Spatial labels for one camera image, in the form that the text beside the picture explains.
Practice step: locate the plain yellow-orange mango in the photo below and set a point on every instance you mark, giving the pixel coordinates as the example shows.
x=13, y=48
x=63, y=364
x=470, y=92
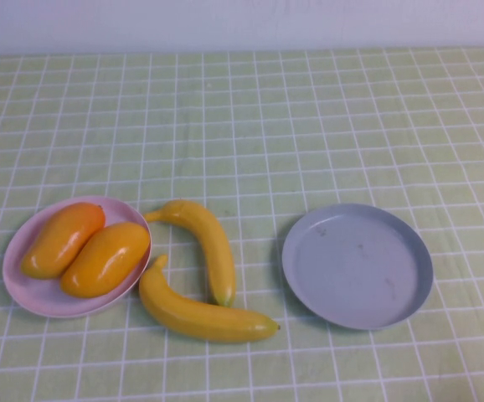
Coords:
x=104, y=259

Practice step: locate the pink round plate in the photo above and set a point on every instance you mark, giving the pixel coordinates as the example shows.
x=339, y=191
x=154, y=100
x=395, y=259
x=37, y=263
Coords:
x=37, y=293

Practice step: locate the green checkered tablecloth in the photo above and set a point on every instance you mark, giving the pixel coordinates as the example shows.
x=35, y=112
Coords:
x=242, y=117

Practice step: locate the grey round plate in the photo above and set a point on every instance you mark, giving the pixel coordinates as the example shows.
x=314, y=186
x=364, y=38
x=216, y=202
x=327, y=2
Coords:
x=355, y=268

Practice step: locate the yellow plastic banana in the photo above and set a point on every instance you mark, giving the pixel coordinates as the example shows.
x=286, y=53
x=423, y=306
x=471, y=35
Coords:
x=212, y=243
x=200, y=320

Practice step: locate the mango with orange blush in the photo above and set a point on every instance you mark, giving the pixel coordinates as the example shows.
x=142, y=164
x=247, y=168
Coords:
x=58, y=243

